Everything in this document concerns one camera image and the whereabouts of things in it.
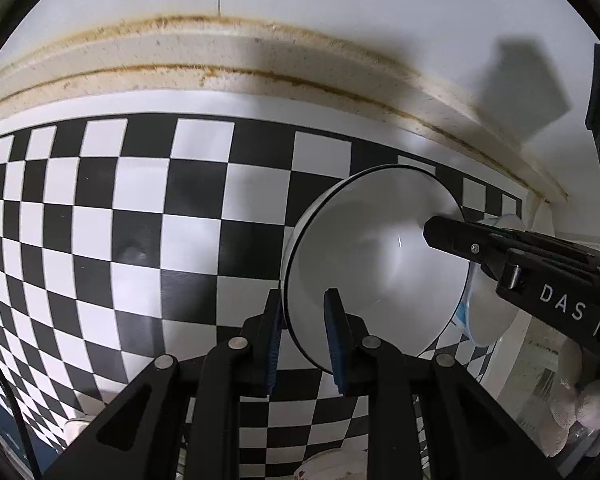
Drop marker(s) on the white bowl with dark rim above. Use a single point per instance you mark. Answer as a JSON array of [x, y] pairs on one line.
[[380, 260]]

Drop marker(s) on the white plate with pink flowers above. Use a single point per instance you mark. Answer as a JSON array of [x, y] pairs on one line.
[[330, 467]]

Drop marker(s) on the black white checkered mat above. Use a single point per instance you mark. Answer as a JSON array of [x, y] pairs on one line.
[[130, 210]]

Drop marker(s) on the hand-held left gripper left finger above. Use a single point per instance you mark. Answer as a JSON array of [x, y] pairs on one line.
[[275, 347]]

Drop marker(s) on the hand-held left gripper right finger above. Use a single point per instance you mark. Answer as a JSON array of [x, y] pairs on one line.
[[336, 345]]

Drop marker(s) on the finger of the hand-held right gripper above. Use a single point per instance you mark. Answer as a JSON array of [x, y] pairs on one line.
[[460, 240], [555, 250]]

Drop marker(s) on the white plate with small print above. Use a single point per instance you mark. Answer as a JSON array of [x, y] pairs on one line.
[[78, 427]]

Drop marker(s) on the white plate with blue rim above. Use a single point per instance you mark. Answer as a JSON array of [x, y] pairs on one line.
[[490, 315]]

